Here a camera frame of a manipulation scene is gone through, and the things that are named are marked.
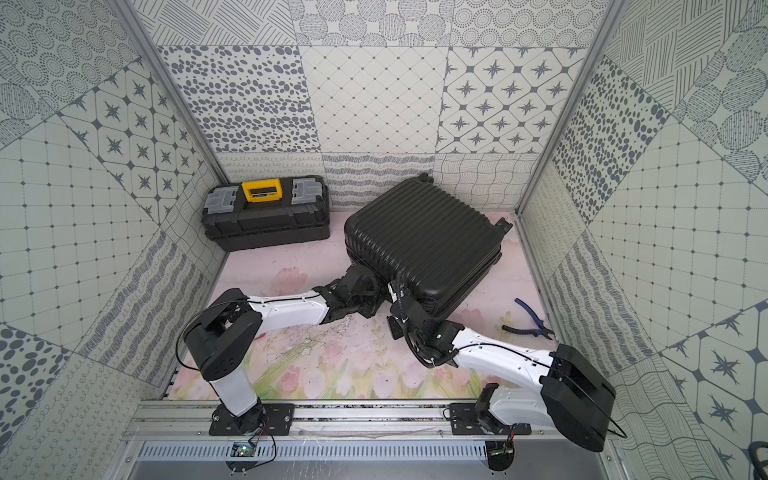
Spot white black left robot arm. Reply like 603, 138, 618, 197
179, 265, 386, 436

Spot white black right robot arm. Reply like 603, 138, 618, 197
390, 292, 625, 452

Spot black hard-shell suitcase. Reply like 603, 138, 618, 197
344, 173, 512, 318

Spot black toolbox with yellow handle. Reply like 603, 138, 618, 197
201, 175, 330, 252

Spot blue handled pliers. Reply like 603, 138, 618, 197
500, 298, 556, 341

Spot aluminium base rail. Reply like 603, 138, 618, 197
122, 398, 613, 463

